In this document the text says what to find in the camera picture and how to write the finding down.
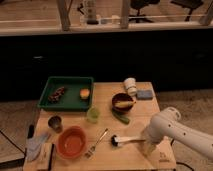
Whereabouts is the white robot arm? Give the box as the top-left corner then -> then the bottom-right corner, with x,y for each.
142,107 -> 213,160

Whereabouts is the green plastic cup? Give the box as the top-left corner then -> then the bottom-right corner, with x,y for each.
86,107 -> 100,123

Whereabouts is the grey metal cup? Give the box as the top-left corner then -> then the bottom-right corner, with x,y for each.
48,116 -> 63,133

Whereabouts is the dark brown bowl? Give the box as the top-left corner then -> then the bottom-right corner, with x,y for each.
112,93 -> 135,113

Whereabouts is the yellow corn cob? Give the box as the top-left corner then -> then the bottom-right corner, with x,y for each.
114,101 -> 136,108

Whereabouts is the orange peach fruit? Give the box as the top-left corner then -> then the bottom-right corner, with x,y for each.
80,88 -> 90,100

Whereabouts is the blue sponge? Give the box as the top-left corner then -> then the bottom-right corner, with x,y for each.
137,90 -> 153,100

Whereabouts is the green cucumber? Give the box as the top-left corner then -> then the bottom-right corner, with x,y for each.
112,110 -> 130,125

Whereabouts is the green plastic tray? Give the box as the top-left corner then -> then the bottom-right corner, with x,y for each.
38,76 -> 94,111

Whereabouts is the orange plastic bowl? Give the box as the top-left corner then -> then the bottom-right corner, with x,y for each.
56,126 -> 87,159

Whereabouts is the grey blue cloth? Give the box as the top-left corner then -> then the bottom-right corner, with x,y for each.
26,133 -> 50,162

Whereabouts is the black cable on floor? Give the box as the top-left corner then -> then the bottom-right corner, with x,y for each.
170,139 -> 194,171

